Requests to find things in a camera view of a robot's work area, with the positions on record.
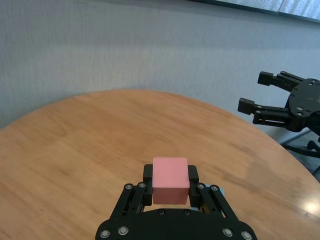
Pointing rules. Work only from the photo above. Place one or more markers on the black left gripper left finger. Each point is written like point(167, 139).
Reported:
point(135, 197)

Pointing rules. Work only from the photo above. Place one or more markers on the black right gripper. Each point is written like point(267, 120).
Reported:
point(307, 105)

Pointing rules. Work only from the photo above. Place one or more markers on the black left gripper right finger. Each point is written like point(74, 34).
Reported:
point(207, 197)

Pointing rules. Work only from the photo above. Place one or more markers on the pink cube block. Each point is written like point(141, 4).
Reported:
point(170, 180)

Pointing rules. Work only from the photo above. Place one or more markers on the black office chair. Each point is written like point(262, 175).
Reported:
point(307, 148)

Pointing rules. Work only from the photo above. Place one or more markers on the white foam board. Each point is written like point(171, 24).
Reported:
point(295, 6)

